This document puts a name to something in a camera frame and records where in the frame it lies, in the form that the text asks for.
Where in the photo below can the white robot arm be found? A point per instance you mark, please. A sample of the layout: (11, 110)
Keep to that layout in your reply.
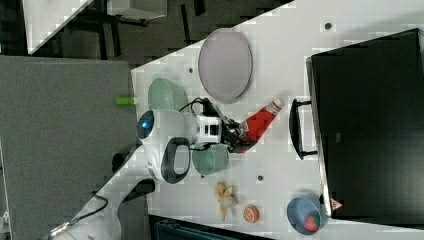
(167, 138)

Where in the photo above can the blue bowl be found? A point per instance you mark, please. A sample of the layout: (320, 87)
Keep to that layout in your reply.
(299, 208)

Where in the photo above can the red plush ketchup bottle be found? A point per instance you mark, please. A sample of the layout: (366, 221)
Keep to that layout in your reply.
(259, 122)

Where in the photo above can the orange slice toy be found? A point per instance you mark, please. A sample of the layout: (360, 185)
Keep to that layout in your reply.
(251, 214)

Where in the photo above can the black cylinder holder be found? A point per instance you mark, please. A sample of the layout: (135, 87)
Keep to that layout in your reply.
(143, 188)
(119, 159)

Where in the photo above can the lavender round plate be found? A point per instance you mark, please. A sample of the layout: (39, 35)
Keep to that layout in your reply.
(225, 65)

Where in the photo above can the red strawberry in bowl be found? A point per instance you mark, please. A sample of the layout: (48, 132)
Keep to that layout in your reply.
(312, 223)

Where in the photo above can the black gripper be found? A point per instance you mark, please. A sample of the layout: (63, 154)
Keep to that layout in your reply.
(231, 131)

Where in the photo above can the green perforated colander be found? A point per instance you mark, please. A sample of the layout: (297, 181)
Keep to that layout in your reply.
(164, 94)

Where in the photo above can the black cylinder holder upper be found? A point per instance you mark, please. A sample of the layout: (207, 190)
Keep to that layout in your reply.
(119, 159)

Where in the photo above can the green plastic cup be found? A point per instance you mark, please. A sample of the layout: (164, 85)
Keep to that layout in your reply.
(212, 160)

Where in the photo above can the black cylinder holder lower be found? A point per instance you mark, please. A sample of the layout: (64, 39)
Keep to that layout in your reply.
(143, 188)

